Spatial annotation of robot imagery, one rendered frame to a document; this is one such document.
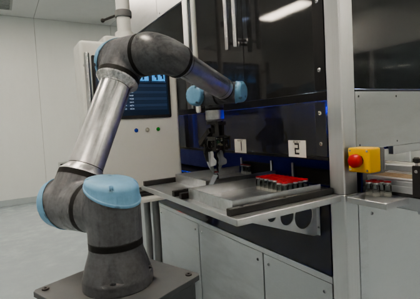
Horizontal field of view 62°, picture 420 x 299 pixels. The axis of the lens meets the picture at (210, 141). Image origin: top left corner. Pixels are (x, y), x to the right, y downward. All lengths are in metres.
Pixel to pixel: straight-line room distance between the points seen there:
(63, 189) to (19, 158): 5.44
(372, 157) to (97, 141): 0.75
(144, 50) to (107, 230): 0.45
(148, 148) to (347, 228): 1.07
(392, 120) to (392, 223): 0.36
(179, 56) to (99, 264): 0.54
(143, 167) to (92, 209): 1.10
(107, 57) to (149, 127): 0.90
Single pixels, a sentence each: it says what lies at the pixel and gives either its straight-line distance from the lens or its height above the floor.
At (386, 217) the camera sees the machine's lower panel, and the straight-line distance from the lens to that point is 1.37.
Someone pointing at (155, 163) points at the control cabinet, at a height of 0.93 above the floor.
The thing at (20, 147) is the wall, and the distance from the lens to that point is 6.28.
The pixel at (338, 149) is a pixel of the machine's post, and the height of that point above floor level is 1.02.
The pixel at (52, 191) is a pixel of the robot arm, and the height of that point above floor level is 0.99.
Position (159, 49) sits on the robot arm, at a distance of 0.93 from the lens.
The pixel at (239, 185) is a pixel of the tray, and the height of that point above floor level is 0.90.
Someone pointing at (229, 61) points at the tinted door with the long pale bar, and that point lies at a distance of 1.61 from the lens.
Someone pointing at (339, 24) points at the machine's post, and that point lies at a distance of 1.18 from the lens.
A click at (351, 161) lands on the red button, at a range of 1.09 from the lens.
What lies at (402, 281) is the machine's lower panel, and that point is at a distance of 1.52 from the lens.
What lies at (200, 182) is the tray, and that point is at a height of 0.90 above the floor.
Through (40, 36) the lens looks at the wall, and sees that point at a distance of 6.49.
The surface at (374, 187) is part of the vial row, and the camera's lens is 1.16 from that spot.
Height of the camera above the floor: 1.13
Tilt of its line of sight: 3 degrees down
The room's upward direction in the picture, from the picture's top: 3 degrees counter-clockwise
